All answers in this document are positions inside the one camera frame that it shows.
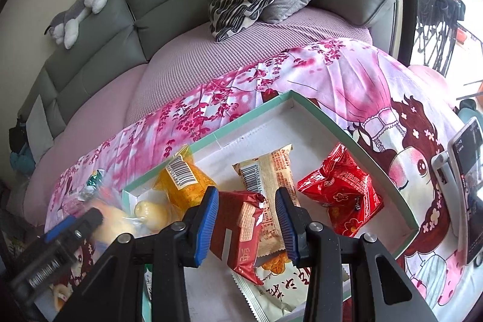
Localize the grey and white plush toy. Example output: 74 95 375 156
44 0 111 50

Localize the light grey cushion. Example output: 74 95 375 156
26 96 54 162

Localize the red wafer packet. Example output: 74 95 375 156
209 190 267 287

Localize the green cardboard box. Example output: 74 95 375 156
121 90 419 322

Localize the teal cloth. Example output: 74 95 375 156
11 150 36 175

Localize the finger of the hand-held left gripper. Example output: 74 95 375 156
42 208 104 245

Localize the black bag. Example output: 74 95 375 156
9 118 29 154

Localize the smartphone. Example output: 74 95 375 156
451 117 483 266

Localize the green and white biscuit packet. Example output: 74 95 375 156
144 263 155 308

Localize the yellow pudding cup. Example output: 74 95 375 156
135 200 182 232

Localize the white phone stand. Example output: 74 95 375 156
431 150 472 221

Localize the yellow snack packet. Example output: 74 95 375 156
153 144 217 217

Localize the black metal rack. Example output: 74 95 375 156
411 0 483 81

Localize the printed blanket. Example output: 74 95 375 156
34 37 476 322

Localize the beige snack packet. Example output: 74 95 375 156
231 144 302 262

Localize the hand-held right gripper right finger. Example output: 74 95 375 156
274 187 440 322

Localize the red flowered snack packet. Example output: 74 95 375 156
297 143 385 238

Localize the white packet with orange print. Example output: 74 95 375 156
231 256 314 317

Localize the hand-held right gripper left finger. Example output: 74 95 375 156
53 186 220 322

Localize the green and white snack packet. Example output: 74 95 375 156
81 169 108 190

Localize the clear packet with yellow cake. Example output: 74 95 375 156
77 194 138 247

